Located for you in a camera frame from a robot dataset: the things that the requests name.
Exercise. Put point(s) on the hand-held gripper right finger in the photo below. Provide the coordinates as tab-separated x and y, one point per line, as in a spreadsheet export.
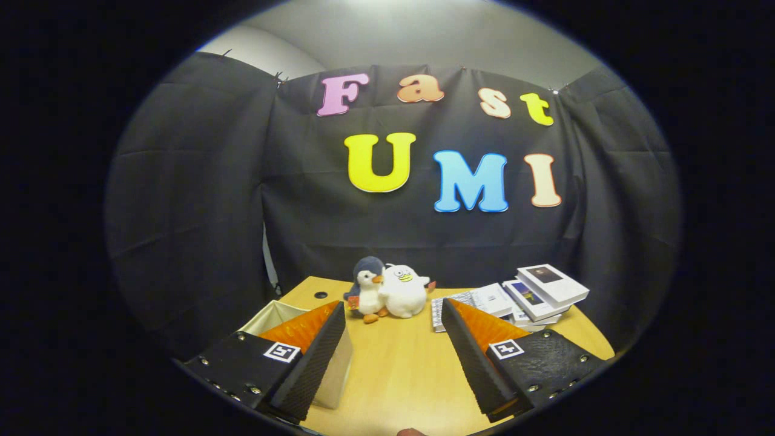
475	369

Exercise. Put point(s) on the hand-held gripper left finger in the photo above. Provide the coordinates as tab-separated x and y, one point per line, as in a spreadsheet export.
315	369

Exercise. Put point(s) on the beige fabric storage box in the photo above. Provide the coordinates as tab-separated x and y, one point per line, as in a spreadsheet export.
336	375

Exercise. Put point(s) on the dark grey book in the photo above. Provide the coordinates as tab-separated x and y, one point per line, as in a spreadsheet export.
533	328

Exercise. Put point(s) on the grey patterned cover book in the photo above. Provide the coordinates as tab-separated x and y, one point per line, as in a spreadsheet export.
490	298

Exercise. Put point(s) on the white paperback book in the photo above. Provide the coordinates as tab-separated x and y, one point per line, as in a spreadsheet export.
542	320

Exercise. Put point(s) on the grey penguin plush toy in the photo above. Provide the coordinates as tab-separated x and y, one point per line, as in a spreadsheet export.
368	287

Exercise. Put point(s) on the white duck plush toy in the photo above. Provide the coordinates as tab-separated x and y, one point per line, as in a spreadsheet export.
402	293

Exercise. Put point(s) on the white book with dark picture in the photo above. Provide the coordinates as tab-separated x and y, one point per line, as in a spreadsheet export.
554	283

